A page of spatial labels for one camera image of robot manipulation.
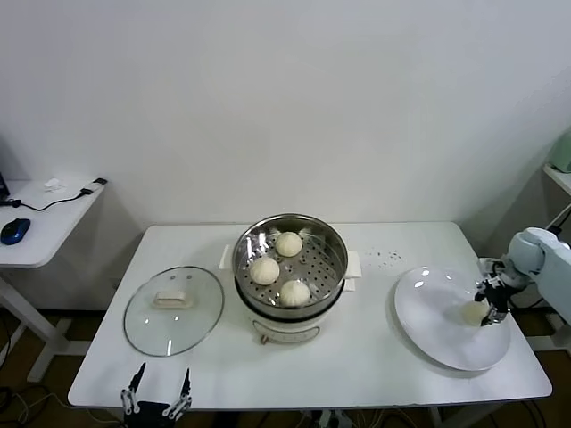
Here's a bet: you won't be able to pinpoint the stainless steel steamer basket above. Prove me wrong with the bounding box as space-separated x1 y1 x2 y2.
219 213 361 311

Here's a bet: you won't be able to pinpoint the white side table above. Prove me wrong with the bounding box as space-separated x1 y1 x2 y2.
0 177 108 384

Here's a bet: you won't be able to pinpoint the cream electric cooker base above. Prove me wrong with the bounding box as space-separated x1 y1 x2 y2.
235 267 358 345

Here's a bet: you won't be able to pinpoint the dark laptop screen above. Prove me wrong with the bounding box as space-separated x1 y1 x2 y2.
0 133 12 202

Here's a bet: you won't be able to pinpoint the mint green appliance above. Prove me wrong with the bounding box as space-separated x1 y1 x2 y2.
548 133 571 173

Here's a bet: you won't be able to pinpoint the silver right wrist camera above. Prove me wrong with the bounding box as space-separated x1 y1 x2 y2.
478 257 508 280

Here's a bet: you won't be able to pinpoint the blue computer mouse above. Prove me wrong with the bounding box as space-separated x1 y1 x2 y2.
0 217 32 245

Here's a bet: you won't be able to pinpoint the white round plate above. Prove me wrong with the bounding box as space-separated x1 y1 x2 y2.
393 266 512 372

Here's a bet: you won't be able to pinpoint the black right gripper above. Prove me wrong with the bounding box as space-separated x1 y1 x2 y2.
473 278 512 328

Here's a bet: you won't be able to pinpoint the white shelf board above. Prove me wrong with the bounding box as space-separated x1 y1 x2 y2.
542 163 571 197

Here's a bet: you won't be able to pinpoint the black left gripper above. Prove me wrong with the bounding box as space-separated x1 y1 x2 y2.
120 361 194 428

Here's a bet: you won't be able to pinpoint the white steamed baozi bun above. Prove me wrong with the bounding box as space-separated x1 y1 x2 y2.
459 300 490 326
249 257 281 285
278 279 311 308
274 230 304 259

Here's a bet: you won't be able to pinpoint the thin black desk cable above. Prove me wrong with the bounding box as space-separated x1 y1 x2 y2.
0 186 97 211

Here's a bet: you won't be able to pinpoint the glass lid with cream handle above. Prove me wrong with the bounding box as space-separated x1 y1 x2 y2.
123 266 225 358

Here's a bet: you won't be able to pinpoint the scattered dark crumbs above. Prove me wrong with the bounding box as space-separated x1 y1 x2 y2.
365 249 401 268

